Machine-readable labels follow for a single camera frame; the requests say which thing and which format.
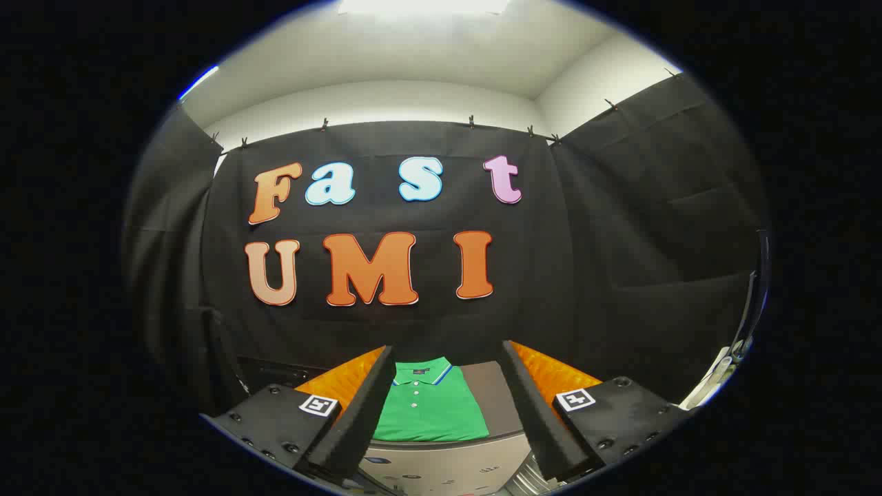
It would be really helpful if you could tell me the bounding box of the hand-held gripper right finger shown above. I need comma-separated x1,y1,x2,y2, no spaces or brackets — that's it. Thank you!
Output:
501,339,692,483

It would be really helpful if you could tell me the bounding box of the white plastic object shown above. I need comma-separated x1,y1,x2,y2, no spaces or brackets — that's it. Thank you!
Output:
679,347,741,411

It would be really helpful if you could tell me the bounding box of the green polo shirt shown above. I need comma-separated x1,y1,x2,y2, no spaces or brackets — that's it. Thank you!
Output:
372,357,491,442

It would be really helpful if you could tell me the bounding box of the grey cabinet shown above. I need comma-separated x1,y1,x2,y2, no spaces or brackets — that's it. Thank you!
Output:
355,360,552,496

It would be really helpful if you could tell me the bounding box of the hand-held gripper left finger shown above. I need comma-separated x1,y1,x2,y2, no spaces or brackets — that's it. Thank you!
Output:
200,344,398,483

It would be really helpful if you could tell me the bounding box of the black backdrop cloth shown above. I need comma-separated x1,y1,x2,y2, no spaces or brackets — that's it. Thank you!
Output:
121,69,771,421

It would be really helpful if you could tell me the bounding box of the ceiling light panel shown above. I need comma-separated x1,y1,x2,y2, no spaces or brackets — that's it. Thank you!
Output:
178,65,221,101

